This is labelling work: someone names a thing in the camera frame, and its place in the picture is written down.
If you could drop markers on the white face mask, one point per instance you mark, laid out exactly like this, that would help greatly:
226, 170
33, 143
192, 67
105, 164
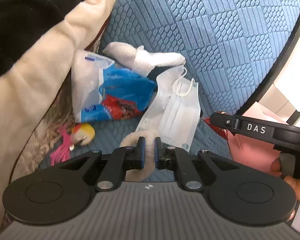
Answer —
175, 110

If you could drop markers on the blue textured sofa cushion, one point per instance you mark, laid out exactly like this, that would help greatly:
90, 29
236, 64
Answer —
231, 46

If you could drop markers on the yellow pink small toy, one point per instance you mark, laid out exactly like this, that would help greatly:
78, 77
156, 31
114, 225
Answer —
80, 135

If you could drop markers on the cream black red blanket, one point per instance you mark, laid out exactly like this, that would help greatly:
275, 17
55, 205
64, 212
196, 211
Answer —
55, 11

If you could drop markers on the white knitted cloth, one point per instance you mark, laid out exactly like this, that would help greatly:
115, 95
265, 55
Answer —
139, 60

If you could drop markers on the blue white plastic bag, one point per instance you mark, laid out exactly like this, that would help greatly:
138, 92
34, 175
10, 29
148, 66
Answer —
103, 90

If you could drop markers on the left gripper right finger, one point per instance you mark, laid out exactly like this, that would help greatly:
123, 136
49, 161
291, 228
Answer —
181, 163

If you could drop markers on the red foil snack wrapper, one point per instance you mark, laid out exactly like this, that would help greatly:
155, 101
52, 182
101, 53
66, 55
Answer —
221, 132

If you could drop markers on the panda plush toy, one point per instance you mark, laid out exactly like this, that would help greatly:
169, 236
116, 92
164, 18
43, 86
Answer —
144, 142

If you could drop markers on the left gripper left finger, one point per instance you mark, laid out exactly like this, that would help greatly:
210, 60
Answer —
117, 164

